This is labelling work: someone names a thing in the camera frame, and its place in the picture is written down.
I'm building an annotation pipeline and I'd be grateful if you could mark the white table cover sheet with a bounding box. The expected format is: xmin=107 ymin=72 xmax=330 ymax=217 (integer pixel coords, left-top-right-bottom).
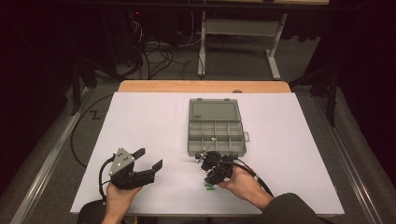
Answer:
xmin=70 ymin=91 xmax=346 ymax=217

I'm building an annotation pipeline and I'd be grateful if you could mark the bundle of black floor cables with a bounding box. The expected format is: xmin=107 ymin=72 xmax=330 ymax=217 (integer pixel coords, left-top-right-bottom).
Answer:
xmin=124 ymin=36 xmax=192 ymax=80

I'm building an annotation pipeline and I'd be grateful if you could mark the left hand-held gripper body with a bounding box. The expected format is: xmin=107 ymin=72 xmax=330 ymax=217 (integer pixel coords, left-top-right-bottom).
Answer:
xmin=107 ymin=147 xmax=157 ymax=190

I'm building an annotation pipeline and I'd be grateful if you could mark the long black floor cable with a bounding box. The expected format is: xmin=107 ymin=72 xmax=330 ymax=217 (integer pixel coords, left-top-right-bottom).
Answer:
xmin=70 ymin=94 xmax=114 ymax=168

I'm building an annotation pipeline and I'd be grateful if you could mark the black metal stand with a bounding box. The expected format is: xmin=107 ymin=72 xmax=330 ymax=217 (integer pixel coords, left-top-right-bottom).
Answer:
xmin=289 ymin=66 xmax=340 ymax=128
xmin=69 ymin=59 xmax=97 ymax=116

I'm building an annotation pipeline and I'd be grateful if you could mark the black computer tower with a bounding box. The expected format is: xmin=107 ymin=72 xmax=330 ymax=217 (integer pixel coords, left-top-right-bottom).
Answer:
xmin=101 ymin=8 xmax=146 ymax=64

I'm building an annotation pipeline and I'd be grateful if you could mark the hand-held gripper black cable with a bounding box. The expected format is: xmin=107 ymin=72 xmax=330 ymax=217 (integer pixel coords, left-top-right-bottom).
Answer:
xmin=218 ymin=159 xmax=275 ymax=199
xmin=98 ymin=154 xmax=117 ymax=200

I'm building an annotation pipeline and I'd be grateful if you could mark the person's right hand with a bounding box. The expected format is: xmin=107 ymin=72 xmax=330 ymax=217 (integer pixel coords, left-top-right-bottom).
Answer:
xmin=218 ymin=164 xmax=275 ymax=209

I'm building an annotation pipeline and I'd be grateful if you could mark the right hand-held gripper black cable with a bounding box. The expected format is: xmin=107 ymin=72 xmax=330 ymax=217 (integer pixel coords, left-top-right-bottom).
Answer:
xmin=218 ymin=159 xmax=275 ymax=199

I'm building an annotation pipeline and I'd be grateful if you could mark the white metal desk frame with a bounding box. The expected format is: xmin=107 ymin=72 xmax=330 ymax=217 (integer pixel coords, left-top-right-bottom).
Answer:
xmin=197 ymin=0 xmax=330 ymax=80

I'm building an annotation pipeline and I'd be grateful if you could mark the person's left hand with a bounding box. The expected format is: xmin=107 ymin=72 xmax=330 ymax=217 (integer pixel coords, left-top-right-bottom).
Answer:
xmin=105 ymin=183 xmax=144 ymax=210

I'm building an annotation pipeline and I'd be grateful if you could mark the grey plastic compartment box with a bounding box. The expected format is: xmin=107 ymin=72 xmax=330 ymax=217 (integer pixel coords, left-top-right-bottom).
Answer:
xmin=187 ymin=97 xmax=250 ymax=161

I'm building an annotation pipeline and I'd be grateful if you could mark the left hand-held gripper black cable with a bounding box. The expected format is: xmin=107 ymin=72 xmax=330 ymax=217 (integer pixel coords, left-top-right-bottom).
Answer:
xmin=98 ymin=154 xmax=117 ymax=200

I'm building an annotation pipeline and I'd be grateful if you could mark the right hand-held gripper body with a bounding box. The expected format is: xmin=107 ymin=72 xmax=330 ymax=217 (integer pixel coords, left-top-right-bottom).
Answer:
xmin=195 ymin=138 xmax=235 ymax=185

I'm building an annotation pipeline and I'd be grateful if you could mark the metal floor rail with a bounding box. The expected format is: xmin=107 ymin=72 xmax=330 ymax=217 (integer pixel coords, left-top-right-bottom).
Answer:
xmin=311 ymin=92 xmax=390 ymax=224
xmin=8 ymin=87 xmax=94 ymax=224

